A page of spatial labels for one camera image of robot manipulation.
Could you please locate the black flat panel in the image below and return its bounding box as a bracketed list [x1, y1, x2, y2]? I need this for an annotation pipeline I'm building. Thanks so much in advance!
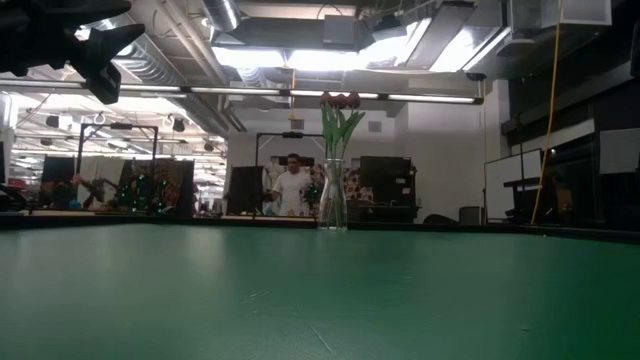
[227, 165, 265, 215]

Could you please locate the black gantry frame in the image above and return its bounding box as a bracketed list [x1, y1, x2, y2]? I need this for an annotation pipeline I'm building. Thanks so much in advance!
[74, 122, 160, 216]
[254, 131, 331, 216]

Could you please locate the black screen on stand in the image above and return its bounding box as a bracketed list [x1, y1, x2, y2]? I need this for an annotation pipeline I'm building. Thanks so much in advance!
[359, 155, 417, 207]

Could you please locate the long LED light bar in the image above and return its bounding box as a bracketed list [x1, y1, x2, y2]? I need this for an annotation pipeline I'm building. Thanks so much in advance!
[0, 78, 485, 106]

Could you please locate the tall clear glass vase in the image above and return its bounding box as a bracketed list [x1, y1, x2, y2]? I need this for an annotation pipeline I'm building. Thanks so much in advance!
[318, 158, 349, 231]

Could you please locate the dark patterned curtain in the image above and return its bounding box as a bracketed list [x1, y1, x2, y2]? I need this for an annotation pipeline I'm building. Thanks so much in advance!
[132, 158, 196, 216]

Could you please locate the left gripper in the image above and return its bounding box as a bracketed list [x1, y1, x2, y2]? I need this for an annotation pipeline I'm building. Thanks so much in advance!
[0, 0, 146, 105]

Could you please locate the white board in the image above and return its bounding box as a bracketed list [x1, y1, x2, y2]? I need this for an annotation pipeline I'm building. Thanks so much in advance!
[483, 148, 545, 221]

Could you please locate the yellow hanging cable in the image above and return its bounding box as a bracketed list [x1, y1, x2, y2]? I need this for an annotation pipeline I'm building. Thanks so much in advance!
[530, 0, 564, 225]

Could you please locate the person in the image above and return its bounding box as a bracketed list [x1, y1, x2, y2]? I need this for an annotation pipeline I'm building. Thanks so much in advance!
[269, 152, 314, 217]

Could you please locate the green table mat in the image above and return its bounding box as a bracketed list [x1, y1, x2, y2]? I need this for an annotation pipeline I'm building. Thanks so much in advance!
[0, 222, 640, 360]

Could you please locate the floral patterned fabric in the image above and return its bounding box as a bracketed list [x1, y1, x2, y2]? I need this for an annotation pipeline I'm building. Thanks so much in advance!
[309, 164, 362, 204]

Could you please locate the silver ventilation duct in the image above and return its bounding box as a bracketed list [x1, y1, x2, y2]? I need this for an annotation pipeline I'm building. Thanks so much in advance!
[84, 0, 241, 136]

